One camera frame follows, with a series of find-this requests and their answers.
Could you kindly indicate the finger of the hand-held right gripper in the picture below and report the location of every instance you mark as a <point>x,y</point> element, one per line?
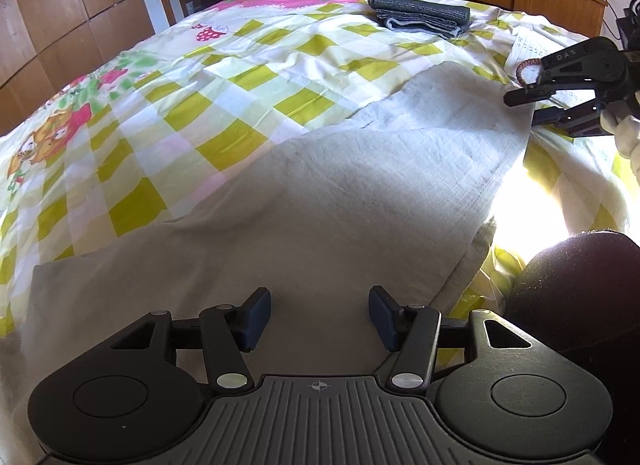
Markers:
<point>575,61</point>
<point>570,116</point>

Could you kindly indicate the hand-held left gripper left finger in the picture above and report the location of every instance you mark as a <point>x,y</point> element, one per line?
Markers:
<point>256,316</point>

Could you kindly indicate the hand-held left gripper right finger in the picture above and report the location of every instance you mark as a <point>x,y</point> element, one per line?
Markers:
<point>383,316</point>

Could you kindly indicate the grey linen cloth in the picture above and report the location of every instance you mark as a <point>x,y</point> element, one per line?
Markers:
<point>320,205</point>

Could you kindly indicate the folded grey pants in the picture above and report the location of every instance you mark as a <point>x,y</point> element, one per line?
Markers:
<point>422,12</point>

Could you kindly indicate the person's right hand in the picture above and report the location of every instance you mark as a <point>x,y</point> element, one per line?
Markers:
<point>627,137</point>

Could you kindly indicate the white paper sheet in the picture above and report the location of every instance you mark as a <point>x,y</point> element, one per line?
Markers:
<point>537,47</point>

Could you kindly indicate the dark-clothed knee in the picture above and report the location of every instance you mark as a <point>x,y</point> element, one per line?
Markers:
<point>580,305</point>

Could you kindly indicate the checked cartoon print bedsheet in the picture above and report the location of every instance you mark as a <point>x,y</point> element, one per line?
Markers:
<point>225,75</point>

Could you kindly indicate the wooden wardrobe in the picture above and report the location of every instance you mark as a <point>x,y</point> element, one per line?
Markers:
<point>65,10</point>

